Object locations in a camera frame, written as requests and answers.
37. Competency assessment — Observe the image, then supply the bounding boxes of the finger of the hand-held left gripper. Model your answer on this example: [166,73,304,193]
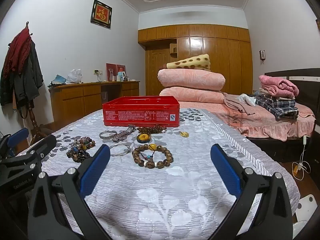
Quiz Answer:
[0,128,29,159]
[14,134,57,170]

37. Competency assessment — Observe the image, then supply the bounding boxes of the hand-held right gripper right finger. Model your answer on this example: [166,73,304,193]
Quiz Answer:
[210,144,293,240]

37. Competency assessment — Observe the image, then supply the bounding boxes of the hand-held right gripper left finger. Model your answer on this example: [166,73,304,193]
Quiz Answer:
[27,144,111,240]

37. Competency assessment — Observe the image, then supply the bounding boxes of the thin silver bangle with charms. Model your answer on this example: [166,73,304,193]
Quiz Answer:
[109,143,131,157]

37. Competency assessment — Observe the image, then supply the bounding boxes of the wooden bead bracelet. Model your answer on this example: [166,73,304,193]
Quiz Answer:
[132,143,174,169]

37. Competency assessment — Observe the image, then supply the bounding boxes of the brown bead necklace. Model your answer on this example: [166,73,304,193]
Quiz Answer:
[137,124,167,134]

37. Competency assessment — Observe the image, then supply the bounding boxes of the red plastic tray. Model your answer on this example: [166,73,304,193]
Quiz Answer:
[102,96,180,127]

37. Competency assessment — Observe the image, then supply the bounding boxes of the metal link wristwatch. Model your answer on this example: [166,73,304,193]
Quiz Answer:
[111,125,136,142]

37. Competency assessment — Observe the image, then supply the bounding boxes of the wooden coat rack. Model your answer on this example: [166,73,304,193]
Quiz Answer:
[14,22,54,147]

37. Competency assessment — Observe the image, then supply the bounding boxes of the wide silver bangle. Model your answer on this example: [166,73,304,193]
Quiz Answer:
[99,130,117,139]

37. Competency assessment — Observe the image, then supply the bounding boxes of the bed with pink sheet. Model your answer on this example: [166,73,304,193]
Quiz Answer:
[179,92,316,142]

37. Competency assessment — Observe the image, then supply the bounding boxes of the dark coats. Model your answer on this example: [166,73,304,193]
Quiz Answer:
[0,40,44,107]

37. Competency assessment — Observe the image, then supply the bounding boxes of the long wooden dresser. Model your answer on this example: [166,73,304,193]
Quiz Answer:
[49,80,140,132]

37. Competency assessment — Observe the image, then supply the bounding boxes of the round yellow pendant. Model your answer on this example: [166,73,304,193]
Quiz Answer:
[136,133,151,144]

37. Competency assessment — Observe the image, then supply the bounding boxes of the grey leaf-pattern blanket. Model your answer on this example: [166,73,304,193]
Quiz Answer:
[16,107,300,240]

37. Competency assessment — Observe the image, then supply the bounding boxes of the dusty pink garment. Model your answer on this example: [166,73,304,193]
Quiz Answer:
[224,92,256,113]

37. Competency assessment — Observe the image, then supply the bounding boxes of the blue cloth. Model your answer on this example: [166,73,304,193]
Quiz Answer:
[49,74,67,85]

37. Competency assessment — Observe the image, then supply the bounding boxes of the power strip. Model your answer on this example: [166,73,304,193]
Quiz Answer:
[292,162,310,173]

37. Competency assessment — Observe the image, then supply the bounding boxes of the white cloth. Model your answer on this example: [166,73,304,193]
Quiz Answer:
[240,94,255,105]

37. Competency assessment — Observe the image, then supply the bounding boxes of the folded pink quilt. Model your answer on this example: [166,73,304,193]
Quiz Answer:
[159,87,225,104]
[157,69,226,92]

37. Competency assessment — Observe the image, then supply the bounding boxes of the white plastic bag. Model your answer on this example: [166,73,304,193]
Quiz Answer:
[66,69,82,83]

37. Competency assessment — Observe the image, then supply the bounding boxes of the folded plaid clothes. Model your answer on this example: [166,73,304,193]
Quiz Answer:
[255,94,299,120]

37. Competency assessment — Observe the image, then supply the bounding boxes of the red scarf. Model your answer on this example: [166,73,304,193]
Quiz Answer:
[2,27,33,79]

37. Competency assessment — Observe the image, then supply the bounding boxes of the white stool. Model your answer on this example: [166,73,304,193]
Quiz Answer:
[292,194,318,233]

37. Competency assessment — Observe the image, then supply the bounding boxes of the folded pink blanket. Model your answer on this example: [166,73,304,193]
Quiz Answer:
[259,75,300,98]

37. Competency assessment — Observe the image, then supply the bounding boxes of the yellow spotted blanket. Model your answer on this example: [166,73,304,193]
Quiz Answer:
[167,54,211,71]

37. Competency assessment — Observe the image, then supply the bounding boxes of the wooden wardrobe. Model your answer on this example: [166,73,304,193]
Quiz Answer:
[138,24,253,97]

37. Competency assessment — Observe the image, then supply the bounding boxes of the dark bed headboard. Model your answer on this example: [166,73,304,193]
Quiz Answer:
[264,67,320,135]

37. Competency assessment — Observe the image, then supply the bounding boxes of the framed calligraphy picture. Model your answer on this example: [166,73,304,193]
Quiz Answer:
[90,0,113,29]

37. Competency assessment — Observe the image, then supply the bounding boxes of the dark bead bracelet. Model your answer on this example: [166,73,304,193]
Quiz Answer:
[66,145,92,162]

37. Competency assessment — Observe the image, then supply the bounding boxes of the colourful bead bracelet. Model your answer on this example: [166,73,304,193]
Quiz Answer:
[74,136,96,149]

